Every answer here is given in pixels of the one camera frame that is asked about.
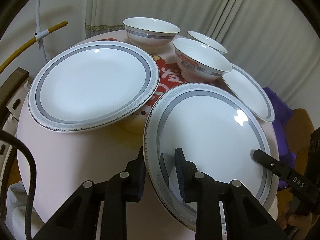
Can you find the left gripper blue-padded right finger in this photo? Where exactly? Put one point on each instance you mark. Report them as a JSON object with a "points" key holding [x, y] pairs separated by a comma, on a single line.
{"points": [[223, 204]]}

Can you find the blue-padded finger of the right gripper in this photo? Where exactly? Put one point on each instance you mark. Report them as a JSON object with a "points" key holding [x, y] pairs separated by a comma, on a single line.
{"points": [[283, 171]]}

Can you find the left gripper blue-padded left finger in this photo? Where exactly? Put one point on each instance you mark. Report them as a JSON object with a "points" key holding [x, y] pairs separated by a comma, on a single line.
{"points": [[98, 211]]}

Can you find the grey-rimmed white plate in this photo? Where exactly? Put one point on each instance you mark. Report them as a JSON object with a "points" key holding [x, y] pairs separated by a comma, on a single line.
{"points": [[250, 93], [92, 85], [216, 132]]}

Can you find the white bowl with label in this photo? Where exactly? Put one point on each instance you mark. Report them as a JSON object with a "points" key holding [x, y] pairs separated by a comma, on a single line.
{"points": [[199, 62]]}

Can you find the person's right hand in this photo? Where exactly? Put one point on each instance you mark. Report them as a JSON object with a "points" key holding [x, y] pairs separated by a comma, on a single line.
{"points": [[303, 223]]}

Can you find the white towel on floor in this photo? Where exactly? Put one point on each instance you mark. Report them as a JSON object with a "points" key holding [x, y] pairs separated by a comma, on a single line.
{"points": [[16, 206]]}

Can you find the purple cloth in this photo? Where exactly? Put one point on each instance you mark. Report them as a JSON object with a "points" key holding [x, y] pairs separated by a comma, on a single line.
{"points": [[282, 115]]}

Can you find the dark wooden bench cabinet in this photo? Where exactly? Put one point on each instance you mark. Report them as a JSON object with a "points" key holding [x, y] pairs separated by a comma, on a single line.
{"points": [[13, 93]]}

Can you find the grey-white curtain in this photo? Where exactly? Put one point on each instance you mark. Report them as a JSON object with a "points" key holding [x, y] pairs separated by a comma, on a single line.
{"points": [[271, 39]]}

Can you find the lower wooden ballet bar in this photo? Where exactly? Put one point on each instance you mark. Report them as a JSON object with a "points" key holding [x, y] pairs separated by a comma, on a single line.
{"points": [[29, 43]]}

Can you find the large white bowl back left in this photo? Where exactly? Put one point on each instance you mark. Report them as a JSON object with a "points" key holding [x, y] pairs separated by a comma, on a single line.
{"points": [[150, 34]]}

